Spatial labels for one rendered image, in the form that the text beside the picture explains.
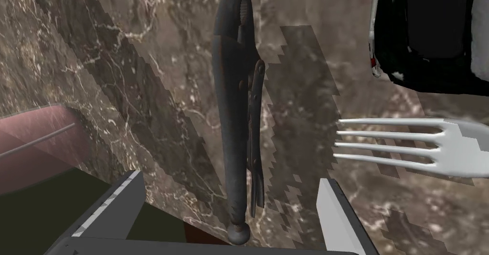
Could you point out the black box with white edge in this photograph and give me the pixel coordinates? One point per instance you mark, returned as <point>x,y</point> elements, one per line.
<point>428,33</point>

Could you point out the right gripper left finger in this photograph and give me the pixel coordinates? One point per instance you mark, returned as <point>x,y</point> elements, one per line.
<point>114,213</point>

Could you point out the white fork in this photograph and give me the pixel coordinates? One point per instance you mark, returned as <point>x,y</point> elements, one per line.
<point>439,148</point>

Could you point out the dark grey locking pliers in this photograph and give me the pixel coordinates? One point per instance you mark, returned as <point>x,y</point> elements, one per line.
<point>235,110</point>

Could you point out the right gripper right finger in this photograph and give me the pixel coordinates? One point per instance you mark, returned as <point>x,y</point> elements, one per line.
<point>338,220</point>

